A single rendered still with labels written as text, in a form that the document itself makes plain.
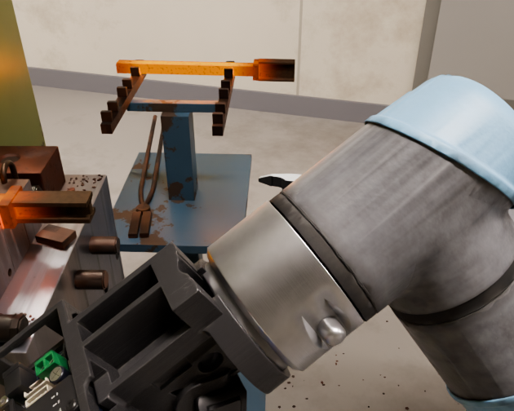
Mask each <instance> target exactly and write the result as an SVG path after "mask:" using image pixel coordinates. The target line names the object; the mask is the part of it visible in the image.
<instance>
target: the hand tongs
mask: <svg viewBox="0 0 514 411"><path fill-rule="evenodd" d="M156 121H157V115H153V121H152V125H151V130H150V133H149V137H148V145H147V149H146V153H145V158H144V164H143V169H142V173H141V177H140V185H139V192H138V195H139V202H140V204H139V205H137V206H136V211H133V212H132V216H131V224H130V227H129V232H128V237H129V238H138V234H139V230H140V238H145V237H149V232H150V226H151V221H152V216H153V214H152V211H151V209H150V205H149V203H150V201H151V200H152V198H153V194H154V192H155V188H156V185H157V176H158V171H159V166H160V160H161V155H162V145H163V140H162V129H161V134H160V139H159V144H158V149H157V157H156V162H155V166H154V172H153V180H152V184H151V188H150V191H149V194H148V196H147V198H146V200H145V201H144V181H145V177H146V172H147V168H148V160H149V155H150V151H151V147H152V142H153V134H154V130H155V125H156ZM142 215H143V216H142ZM141 217H142V221H141ZM140 221H141V225H140Z"/></svg>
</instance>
